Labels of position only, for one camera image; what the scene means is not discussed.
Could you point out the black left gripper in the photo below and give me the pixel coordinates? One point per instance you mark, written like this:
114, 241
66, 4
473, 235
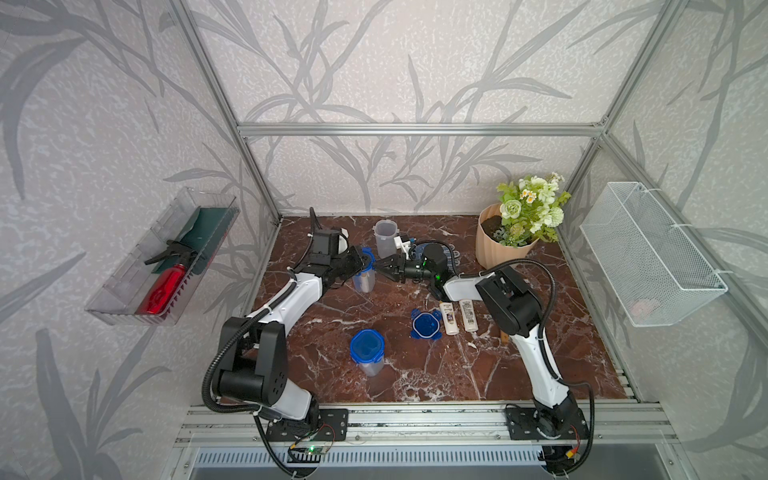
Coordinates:
355, 258

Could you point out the red spray bottle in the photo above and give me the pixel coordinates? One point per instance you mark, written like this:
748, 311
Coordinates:
167, 283

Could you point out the beige ribbed flower pot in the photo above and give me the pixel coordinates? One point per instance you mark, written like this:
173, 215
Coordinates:
490, 253

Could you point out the clear container blue lid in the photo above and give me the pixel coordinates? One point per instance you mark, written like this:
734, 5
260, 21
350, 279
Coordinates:
364, 281
385, 232
367, 349

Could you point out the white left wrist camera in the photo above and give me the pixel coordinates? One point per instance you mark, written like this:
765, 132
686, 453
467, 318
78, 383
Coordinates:
343, 240

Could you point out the white shampoo bottle yellow cap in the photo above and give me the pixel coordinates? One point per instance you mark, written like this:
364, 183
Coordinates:
448, 315

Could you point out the blue dotted work glove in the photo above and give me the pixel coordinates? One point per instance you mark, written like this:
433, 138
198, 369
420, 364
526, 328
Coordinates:
456, 257

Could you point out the clear plastic wall tray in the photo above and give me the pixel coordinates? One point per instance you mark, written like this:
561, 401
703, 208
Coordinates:
117, 300

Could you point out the green mat in tray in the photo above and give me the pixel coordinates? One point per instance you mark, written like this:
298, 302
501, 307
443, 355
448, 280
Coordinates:
204, 231

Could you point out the aluminium frame post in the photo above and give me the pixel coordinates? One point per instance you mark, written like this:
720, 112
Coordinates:
185, 19

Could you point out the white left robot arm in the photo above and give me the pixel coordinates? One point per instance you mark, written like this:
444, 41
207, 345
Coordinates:
249, 373

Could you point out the white wire mesh basket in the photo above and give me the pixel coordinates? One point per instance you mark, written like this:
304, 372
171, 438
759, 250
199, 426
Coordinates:
657, 273

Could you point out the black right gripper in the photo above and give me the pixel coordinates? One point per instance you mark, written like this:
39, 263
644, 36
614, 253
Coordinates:
397, 264

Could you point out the clear container blue lid front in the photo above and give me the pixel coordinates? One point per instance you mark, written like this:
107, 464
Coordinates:
367, 349

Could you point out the green white artificial flowers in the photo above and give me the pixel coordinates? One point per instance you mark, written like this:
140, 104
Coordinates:
531, 209

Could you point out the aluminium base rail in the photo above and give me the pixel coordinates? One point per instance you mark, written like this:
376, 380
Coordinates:
438, 433

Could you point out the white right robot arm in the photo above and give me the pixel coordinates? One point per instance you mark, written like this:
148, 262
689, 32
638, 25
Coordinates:
561, 410

